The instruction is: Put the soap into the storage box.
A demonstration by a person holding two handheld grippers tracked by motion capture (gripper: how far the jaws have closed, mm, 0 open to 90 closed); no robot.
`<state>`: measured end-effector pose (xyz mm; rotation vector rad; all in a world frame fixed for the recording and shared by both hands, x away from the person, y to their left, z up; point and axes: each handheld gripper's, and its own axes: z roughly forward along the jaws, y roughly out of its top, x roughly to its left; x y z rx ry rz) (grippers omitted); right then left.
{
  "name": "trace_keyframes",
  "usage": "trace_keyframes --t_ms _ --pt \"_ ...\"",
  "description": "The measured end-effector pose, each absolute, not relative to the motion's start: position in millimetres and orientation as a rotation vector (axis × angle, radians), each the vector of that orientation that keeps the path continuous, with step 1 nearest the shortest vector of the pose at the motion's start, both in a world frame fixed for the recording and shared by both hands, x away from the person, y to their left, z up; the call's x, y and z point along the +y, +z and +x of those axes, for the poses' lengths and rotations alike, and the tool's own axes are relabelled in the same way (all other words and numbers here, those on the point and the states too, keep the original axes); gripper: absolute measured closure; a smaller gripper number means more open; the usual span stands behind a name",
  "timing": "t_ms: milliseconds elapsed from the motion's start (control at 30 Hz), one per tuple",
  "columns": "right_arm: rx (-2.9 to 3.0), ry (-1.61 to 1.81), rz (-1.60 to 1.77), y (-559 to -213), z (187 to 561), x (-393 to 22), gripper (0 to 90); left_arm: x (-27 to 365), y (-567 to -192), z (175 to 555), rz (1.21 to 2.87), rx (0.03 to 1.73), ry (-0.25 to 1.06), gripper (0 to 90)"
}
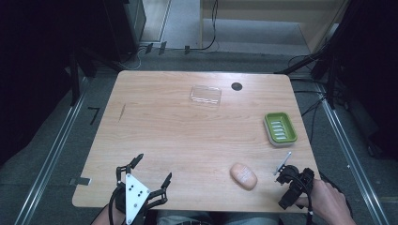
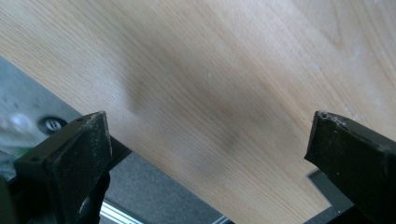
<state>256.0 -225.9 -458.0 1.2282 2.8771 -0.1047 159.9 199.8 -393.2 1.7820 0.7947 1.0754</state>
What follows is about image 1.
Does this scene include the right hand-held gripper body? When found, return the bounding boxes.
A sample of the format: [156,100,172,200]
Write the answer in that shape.
[273,151,315,211]

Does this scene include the clear plastic lid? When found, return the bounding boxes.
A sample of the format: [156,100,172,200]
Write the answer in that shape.
[188,84,222,108]

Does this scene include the person's left hand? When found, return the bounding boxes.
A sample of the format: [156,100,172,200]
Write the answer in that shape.
[92,204,127,225]

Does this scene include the peach soap bar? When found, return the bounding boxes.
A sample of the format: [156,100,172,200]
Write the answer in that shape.
[229,162,258,191]

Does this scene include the green soap dish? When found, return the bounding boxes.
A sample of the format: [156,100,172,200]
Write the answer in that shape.
[263,112,299,148]

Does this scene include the black hanging cable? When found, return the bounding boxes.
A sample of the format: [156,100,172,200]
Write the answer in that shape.
[189,0,220,53]

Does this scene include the white floor cable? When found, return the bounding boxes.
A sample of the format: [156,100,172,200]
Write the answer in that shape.
[119,46,148,71]

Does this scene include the metal floor rail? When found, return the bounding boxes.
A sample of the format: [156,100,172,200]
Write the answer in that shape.
[13,76,89,225]
[314,82,390,225]

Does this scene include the black stand leg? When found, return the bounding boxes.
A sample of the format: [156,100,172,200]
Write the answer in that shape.
[274,46,329,76]
[69,51,81,107]

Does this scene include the black tape corner mark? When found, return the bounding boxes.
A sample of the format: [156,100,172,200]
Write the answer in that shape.
[87,106,101,127]

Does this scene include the black floor cable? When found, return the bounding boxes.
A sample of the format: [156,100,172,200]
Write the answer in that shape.
[293,89,327,145]

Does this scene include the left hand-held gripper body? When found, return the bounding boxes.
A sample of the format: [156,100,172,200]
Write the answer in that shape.
[108,172,158,225]

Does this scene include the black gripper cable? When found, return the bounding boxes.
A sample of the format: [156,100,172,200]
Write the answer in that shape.
[289,174,314,225]

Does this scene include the person's right hand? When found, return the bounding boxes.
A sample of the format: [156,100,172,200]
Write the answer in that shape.
[295,178,358,225]

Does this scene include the light wooden shelf unit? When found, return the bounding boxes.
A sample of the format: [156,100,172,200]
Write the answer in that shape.
[199,0,350,54]

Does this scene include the person's grey trousers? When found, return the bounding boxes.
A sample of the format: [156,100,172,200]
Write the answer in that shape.
[155,210,280,225]

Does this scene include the grey tape strip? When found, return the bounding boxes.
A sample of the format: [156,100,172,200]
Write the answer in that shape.
[69,176,92,187]

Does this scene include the black cabinet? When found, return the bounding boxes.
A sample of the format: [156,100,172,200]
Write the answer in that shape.
[102,0,147,63]

